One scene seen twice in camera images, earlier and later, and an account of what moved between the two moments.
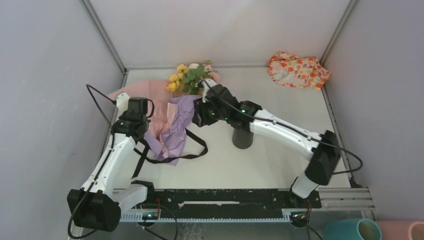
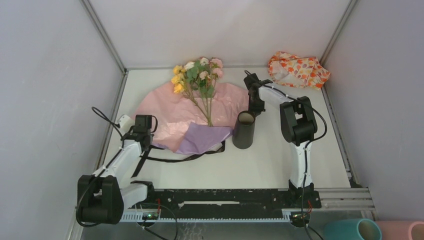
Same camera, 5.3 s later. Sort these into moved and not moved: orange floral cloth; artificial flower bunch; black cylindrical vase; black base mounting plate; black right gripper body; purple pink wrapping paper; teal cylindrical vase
Moved: black right gripper body; purple pink wrapping paper; artificial flower bunch
Not moved: black base mounting plate; black cylindrical vase; orange floral cloth; teal cylindrical vase
